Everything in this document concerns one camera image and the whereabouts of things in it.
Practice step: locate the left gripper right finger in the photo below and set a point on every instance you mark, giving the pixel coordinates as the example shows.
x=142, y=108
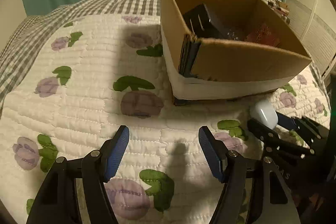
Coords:
x=270, y=200

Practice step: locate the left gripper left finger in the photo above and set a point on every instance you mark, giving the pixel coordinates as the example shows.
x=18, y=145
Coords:
x=56, y=200

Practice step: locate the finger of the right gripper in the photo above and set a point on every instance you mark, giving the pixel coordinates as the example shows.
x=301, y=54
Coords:
x=269, y=137
x=290, y=123

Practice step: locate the white computer mouse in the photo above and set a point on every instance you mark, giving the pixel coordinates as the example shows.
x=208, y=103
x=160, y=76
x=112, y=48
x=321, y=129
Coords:
x=264, y=112

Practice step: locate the pink rose card box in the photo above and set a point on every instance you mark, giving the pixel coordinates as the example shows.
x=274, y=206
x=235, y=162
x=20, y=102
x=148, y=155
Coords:
x=263, y=35

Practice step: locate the brown cardboard box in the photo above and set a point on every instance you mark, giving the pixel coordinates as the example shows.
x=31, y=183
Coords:
x=218, y=69

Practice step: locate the white wardrobe doors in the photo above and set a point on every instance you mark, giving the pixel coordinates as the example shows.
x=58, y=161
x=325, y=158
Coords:
x=313, y=22

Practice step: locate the white dressing table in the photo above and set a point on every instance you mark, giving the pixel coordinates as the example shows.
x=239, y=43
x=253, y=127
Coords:
x=281, y=8

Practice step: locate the white floral quilt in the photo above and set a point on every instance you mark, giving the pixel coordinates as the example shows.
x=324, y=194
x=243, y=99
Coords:
x=93, y=76

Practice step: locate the black flat box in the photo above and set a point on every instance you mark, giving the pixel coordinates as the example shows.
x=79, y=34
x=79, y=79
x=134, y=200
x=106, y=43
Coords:
x=204, y=23

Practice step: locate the grey checkered bedsheet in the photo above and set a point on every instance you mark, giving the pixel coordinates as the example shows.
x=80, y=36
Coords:
x=23, y=46

